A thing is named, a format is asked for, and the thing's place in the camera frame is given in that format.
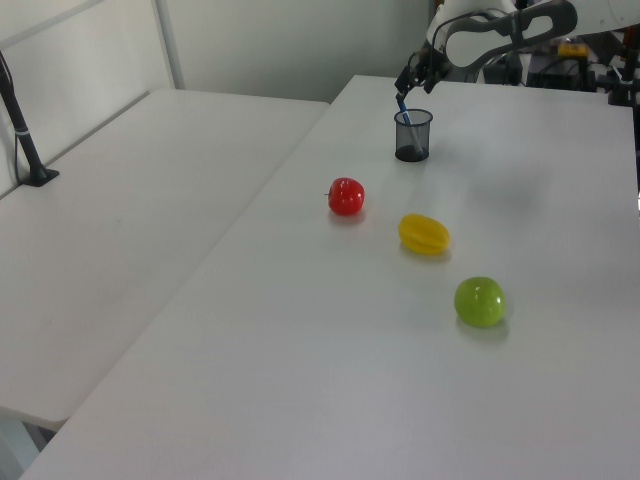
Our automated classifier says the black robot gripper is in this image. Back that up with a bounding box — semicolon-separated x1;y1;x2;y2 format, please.
395;43;447;108

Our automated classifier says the blue and white marker pen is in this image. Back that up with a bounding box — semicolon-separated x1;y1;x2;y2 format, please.
397;102;425;154

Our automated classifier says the black mesh pen holder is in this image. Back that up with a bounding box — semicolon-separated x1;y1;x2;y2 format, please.
393;108;435;163

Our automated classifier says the red toy apple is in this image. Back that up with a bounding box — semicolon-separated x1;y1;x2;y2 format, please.
327;176;366;217

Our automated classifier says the black electronic equipment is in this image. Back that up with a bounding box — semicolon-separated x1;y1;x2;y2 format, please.
519;49;609;94

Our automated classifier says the yellow toy starfruit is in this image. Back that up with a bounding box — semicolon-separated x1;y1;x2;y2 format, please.
397;213;452;257

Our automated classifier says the black clamp stand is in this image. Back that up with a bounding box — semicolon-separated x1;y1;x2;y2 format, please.
607;42;640;107

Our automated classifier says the green toy apple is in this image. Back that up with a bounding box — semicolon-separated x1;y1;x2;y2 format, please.
453;276;508;330

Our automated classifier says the white adjacent table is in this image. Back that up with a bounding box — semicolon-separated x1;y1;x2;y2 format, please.
0;88;331;430

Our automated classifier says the black camera pole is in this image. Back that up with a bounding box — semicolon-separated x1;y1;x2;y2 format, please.
0;49;61;189

